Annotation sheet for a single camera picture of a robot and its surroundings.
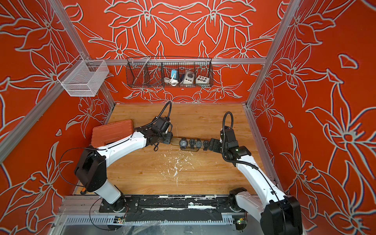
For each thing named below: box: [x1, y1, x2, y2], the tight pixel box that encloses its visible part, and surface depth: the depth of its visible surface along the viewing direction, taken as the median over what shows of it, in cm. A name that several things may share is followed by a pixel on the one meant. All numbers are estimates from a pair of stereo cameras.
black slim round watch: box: [195, 138, 203, 149], surface depth 89 cm
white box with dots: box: [195, 74, 211, 84], surface depth 96 cm
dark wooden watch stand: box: [170, 138, 204, 152], surface depth 90 cm
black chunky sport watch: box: [179, 137, 189, 150], surface depth 89 cm
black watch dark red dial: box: [188, 138, 197, 150], surface depth 89 cm
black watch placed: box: [202, 140, 210, 151], surface depth 88 cm
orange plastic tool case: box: [91, 119, 134, 149], surface depth 99 cm
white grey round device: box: [182, 70, 195, 85], surface depth 93 cm
